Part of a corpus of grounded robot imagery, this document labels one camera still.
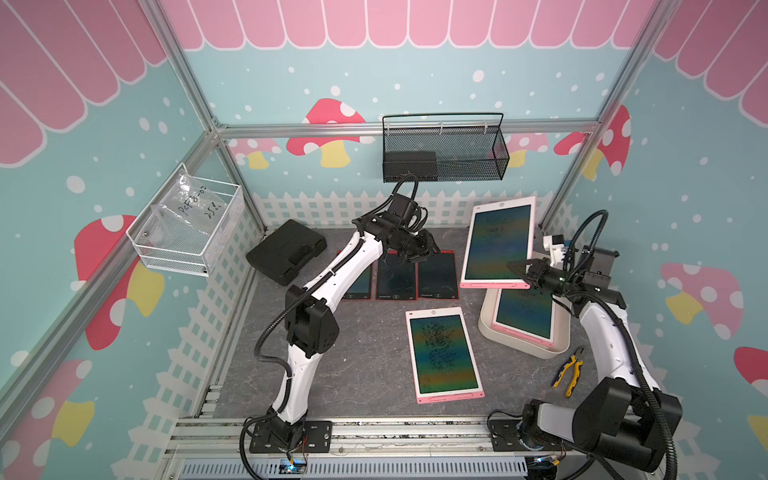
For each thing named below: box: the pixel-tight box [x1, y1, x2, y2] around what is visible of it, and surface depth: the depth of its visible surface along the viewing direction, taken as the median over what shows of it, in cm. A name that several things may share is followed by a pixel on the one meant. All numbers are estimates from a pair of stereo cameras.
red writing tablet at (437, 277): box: [417, 250, 460, 301], surface depth 105 cm
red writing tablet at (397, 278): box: [376, 250, 419, 301], surface depth 107 cm
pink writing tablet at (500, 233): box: [460, 196, 536, 289], surface depth 87 cm
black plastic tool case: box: [246, 219, 328, 286], surface depth 110 cm
